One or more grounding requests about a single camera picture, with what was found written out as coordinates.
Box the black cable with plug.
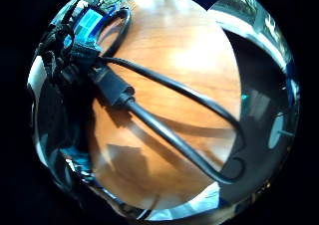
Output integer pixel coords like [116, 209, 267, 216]
[88, 55, 249, 186]

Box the thin black cable loop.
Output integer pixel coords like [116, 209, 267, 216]
[97, 6, 133, 58]

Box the blue sensor board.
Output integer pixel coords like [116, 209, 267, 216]
[65, 7, 118, 52]

